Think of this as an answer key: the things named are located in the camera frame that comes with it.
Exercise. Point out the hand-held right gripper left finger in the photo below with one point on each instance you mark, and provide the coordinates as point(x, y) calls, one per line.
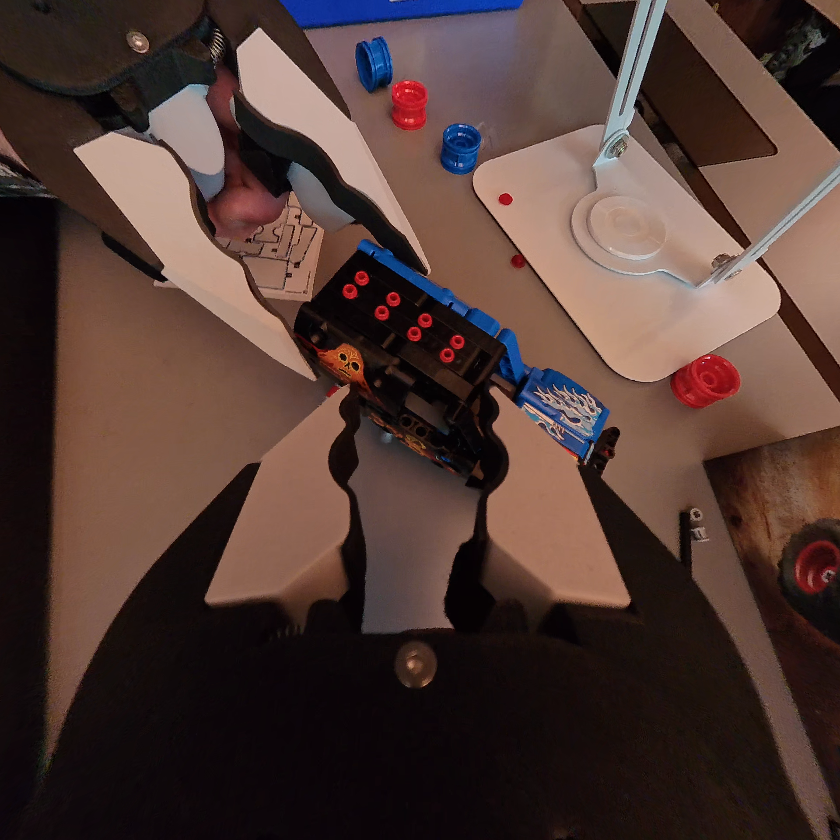
point(276, 525)

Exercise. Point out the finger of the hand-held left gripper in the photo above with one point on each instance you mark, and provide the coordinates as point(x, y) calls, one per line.
point(184, 223)
point(302, 118)

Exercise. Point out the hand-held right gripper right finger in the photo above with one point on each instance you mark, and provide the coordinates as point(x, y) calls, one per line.
point(565, 525)

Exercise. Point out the flame-printed brick panel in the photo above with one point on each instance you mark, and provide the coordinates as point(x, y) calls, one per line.
point(344, 361)

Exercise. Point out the blue black brick truck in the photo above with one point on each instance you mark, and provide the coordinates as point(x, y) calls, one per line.
point(420, 355)

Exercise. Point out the grey desk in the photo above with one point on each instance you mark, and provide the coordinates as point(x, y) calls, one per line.
point(158, 420)

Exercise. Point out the person's left hand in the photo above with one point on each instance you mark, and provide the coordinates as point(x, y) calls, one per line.
point(247, 190)

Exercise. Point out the blue wheel hub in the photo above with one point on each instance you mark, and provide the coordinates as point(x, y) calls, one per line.
point(461, 147)
point(374, 62)

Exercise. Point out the white sticker sheet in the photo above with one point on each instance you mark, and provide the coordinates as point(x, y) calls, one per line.
point(282, 256)

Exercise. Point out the small red wheel hub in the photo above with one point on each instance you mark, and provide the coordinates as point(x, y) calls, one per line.
point(410, 104)

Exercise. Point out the black axle rod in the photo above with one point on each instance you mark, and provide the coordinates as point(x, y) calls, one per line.
point(693, 525)

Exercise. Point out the blue storage bin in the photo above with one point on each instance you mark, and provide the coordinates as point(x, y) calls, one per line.
point(394, 11)

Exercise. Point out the large red wheel hub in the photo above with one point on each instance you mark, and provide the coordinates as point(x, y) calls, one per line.
point(706, 381)

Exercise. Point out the monster truck set box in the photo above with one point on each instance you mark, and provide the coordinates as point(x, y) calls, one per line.
point(788, 565)

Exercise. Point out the dark perforated panel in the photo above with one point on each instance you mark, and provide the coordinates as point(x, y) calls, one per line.
point(24, 525)

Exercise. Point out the white book stand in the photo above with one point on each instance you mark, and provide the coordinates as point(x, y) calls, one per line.
point(656, 289)

